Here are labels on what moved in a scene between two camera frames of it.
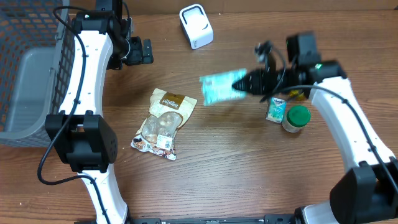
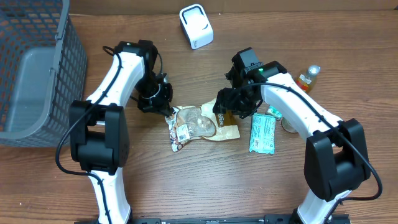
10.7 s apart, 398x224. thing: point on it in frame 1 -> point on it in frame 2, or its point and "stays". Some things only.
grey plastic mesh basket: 37,63 stays
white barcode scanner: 196,25 stays
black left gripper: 136,56 -> 160,104
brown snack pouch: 168,112 -> 191,121
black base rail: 267,219 stays
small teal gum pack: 277,109 stays
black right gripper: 257,78 -> 227,105
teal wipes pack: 217,88 -> 262,134
